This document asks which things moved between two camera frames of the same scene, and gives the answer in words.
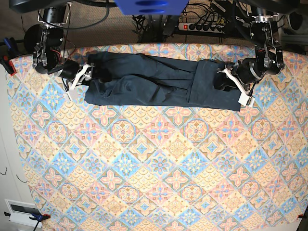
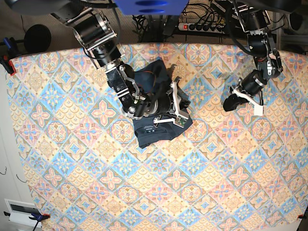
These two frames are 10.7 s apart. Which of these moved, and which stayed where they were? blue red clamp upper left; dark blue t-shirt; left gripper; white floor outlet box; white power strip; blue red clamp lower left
Moved: dark blue t-shirt; left gripper
Stayed: white power strip; white floor outlet box; blue red clamp upper left; blue red clamp lower left
